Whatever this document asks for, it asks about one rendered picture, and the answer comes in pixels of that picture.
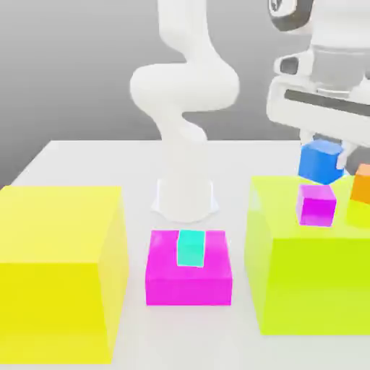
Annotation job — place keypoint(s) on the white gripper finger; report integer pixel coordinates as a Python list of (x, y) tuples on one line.
[(344, 156), (305, 138)]

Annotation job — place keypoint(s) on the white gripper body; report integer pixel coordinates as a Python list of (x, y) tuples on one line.
[(318, 118)]

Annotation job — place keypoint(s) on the small blue cube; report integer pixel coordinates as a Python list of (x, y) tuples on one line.
[(319, 162)]

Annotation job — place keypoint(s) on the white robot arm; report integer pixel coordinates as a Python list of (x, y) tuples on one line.
[(185, 86)]

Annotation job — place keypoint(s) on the small orange cube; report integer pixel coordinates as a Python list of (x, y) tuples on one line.
[(362, 185)]

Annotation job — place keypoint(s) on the small purple cube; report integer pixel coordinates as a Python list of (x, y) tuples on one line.
[(316, 205)]

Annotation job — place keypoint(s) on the small lime cube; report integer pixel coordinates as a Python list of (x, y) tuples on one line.
[(358, 214)]

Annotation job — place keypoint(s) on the small cyan cube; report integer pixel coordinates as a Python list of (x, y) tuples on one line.
[(190, 248)]

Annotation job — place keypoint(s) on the large lime box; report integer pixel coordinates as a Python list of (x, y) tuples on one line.
[(312, 283)]

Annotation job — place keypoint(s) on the large magenta box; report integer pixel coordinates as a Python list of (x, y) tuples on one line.
[(188, 283)]

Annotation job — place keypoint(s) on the large yellow box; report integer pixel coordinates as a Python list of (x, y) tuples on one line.
[(55, 274)]

